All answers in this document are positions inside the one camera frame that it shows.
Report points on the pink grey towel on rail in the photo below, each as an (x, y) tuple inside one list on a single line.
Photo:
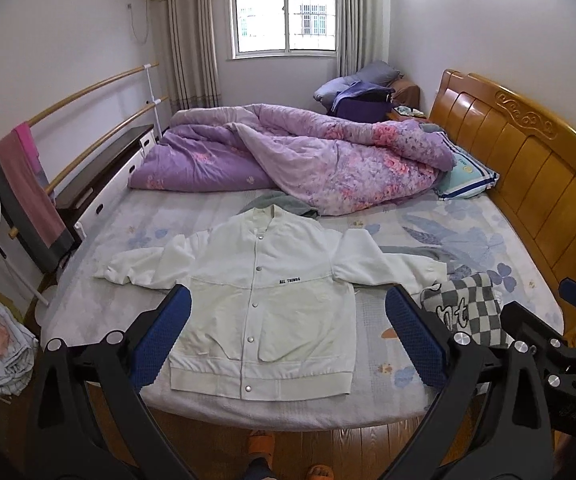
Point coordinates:
[(55, 247)]

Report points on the bed with floral sheet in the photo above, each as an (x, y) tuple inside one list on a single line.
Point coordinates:
[(443, 230)]

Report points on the white snap button jacket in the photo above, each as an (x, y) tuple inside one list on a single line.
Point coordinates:
[(293, 310)]

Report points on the orange slipper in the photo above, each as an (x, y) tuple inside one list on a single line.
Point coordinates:
[(260, 442), (320, 473)]

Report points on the person's leg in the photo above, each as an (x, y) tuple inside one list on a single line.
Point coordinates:
[(258, 467)]

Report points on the gray white checkered sweater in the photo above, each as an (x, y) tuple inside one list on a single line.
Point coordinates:
[(473, 305)]

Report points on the brown cushion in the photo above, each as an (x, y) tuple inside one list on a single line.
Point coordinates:
[(408, 92)]

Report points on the gray-green garment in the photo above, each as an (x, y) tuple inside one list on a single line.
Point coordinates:
[(288, 202)]

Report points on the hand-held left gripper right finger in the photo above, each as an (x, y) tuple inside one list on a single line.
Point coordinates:
[(415, 335)]

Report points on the beige striped curtain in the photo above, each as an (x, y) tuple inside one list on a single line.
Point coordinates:
[(363, 20), (193, 50)]

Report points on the barred window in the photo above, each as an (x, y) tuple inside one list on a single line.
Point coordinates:
[(260, 15)]

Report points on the dark top white cabinet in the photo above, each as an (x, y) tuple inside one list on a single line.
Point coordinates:
[(113, 155)]

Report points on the dark purple cloth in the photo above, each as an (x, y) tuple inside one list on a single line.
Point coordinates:
[(363, 107)]

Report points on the wooden rail drying rack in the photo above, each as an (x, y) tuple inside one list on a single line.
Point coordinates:
[(93, 82)]

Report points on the wooden headboard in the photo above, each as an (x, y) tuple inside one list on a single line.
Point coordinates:
[(533, 160)]

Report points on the pile of light striped clothes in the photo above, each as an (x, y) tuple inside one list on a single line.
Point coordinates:
[(13, 367)]

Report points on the purple floral quilt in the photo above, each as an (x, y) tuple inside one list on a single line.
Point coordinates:
[(318, 160)]

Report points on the blue striped edge pillow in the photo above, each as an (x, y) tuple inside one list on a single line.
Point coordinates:
[(468, 175)]

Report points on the blue-gray pillow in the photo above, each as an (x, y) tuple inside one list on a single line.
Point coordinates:
[(368, 74)]

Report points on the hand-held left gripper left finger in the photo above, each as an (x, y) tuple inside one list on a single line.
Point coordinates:
[(163, 335)]

